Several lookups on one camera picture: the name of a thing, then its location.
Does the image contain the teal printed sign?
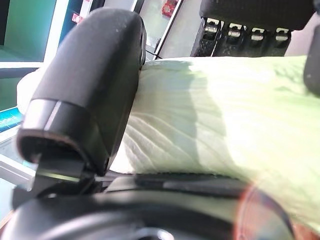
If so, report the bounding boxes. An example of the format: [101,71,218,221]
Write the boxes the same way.
[0,107,23,137]

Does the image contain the red labelled packet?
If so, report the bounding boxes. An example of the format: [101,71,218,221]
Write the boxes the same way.
[71,12,85,25]
[161,0,178,17]

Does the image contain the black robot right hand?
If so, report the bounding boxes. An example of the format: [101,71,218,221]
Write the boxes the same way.
[189,0,320,98]

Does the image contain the green white napa cabbage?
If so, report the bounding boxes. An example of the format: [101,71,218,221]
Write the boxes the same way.
[16,55,320,227]

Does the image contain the white glass door cabinet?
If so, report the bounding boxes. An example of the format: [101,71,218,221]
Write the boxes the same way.
[0,0,201,63]

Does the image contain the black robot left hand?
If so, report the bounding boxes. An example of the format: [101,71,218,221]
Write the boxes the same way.
[0,7,296,240]

